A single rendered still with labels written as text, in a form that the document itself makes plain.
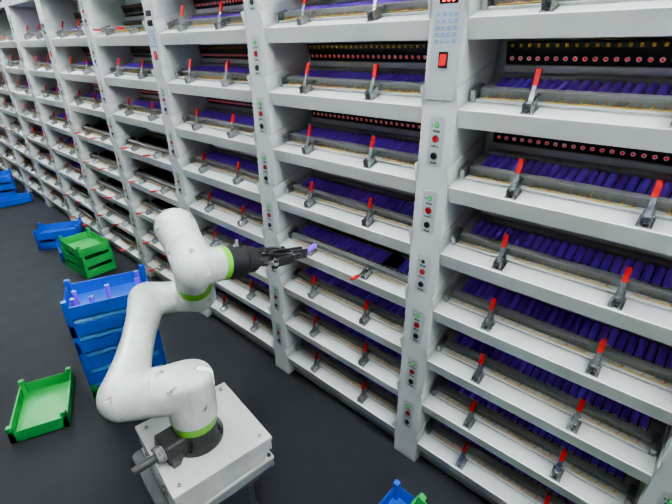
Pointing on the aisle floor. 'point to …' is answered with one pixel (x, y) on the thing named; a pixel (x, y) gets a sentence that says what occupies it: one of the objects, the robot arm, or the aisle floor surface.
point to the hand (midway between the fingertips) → (295, 253)
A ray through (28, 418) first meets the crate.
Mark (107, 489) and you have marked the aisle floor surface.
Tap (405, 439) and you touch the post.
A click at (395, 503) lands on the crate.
